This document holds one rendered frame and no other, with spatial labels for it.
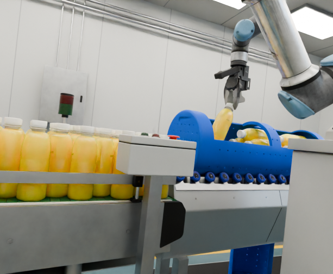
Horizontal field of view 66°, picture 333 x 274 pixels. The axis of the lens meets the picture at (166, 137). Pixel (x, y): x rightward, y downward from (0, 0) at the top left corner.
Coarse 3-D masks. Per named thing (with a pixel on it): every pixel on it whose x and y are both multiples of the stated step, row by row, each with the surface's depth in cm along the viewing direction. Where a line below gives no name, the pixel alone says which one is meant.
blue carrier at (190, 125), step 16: (192, 112) 106; (176, 128) 115; (192, 128) 104; (208, 128) 102; (240, 128) 138; (256, 128) 141; (272, 128) 125; (208, 144) 100; (224, 144) 104; (240, 144) 108; (272, 144) 118; (208, 160) 102; (224, 160) 106; (240, 160) 110; (256, 160) 114; (272, 160) 119; (288, 160) 124
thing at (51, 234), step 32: (0, 224) 61; (32, 224) 64; (64, 224) 68; (96, 224) 72; (128, 224) 76; (160, 224) 82; (0, 256) 61; (32, 256) 65; (64, 256) 68; (96, 256) 72; (128, 256) 77
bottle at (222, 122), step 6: (228, 108) 114; (222, 114) 111; (228, 114) 111; (216, 120) 112; (222, 120) 110; (228, 120) 111; (216, 126) 110; (222, 126) 110; (228, 126) 111; (216, 132) 109; (222, 132) 109; (216, 138) 108; (222, 138) 109
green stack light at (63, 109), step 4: (60, 104) 119; (64, 104) 119; (68, 104) 119; (60, 108) 119; (64, 108) 119; (68, 108) 120; (72, 108) 122; (60, 112) 119; (64, 112) 119; (68, 112) 120; (72, 112) 122
